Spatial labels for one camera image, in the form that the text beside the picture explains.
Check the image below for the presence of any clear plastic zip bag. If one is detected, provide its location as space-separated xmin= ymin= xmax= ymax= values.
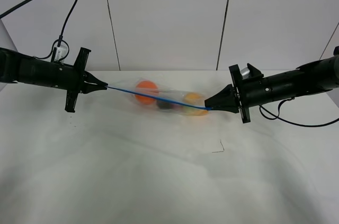
xmin=107 ymin=78 xmax=210 ymax=116

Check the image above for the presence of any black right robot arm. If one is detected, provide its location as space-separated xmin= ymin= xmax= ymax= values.
xmin=204 ymin=48 xmax=338 ymax=123

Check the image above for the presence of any orange toy fruit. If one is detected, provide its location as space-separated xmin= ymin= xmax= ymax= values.
xmin=135 ymin=80 xmax=159 ymax=105

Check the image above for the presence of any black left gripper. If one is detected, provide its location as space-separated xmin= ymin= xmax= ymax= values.
xmin=65 ymin=47 xmax=107 ymax=113

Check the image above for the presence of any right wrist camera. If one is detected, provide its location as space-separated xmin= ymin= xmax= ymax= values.
xmin=240 ymin=63 xmax=264 ymax=79

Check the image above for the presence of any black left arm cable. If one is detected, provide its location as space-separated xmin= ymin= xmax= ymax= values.
xmin=0 ymin=0 xmax=79 ymax=59

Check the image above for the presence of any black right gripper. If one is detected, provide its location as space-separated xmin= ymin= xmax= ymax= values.
xmin=204 ymin=65 xmax=251 ymax=123

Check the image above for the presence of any yellow toy pear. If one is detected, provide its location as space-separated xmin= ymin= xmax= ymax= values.
xmin=183 ymin=92 xmax=208 ymax=116

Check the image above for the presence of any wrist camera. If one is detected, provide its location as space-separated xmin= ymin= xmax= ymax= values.
xmin=240 ymin=63 xmax=264 ymax=79
xmin=51 ymin=40 xmax=69 ymax=64

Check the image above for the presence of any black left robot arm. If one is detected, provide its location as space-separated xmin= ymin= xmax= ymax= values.
xmin=1 ymin=48 xmax=108 ymax=113

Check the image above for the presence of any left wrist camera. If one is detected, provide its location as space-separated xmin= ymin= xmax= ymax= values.
xmin=51 ymin=40 xmax=69 ymax=64

